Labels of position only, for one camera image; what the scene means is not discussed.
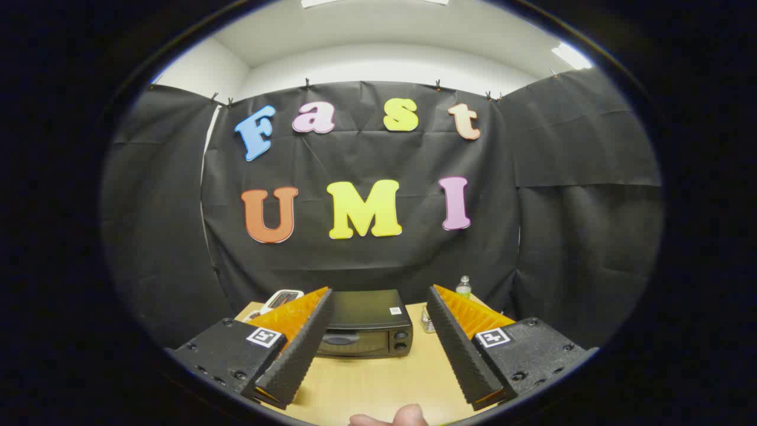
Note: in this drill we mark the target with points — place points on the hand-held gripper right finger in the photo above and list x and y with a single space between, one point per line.
455 349

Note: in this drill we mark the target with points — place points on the black toaster oven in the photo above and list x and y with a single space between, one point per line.
366 313

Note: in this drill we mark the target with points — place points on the clear glass cup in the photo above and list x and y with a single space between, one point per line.
426 320

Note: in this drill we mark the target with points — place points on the white pop-up toaster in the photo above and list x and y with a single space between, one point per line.
284 297

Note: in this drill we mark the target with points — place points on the green label plastic bottle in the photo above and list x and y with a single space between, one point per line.
463 289

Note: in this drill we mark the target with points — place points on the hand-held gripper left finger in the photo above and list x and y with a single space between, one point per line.
304 349

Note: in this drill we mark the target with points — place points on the ceiling light panel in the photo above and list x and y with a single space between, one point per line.
319 2
571 56

